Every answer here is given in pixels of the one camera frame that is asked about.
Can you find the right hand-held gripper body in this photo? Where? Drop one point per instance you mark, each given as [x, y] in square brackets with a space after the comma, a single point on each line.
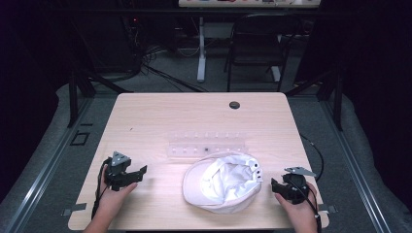
[296, 186]

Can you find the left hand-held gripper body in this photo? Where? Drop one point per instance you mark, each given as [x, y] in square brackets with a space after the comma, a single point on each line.
[118, 168]

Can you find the person's right hand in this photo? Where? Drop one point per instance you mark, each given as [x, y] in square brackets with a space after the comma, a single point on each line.
[299, 215]

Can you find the person's left hand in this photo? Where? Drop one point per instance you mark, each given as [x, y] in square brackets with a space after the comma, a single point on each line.
[111, 200]

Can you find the white cap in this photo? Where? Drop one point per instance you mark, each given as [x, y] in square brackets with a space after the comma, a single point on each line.
[223, 184]

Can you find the clear plastic rack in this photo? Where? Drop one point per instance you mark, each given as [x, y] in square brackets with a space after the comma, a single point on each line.
[207, 144]

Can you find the black metal stand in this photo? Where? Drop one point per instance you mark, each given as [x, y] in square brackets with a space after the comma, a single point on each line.
[336, 97]
[74, 97]

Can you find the round black table grommet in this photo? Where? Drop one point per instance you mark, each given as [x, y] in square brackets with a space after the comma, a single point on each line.
[234, 105]

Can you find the white desk leg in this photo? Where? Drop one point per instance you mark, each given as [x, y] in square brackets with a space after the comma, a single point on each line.
[201, 51]

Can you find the black chair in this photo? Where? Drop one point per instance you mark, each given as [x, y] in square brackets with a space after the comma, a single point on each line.
[259, 48]

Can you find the light background desk top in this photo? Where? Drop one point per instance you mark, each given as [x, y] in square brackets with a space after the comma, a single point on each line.
[249, 3]

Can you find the grey metal table bracket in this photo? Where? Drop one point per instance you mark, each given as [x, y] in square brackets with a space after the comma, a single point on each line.
[327, 209]
[74, 208]

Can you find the aluminium floor rail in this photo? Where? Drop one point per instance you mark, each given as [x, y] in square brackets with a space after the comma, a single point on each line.
[48, 165]
[354, 168]

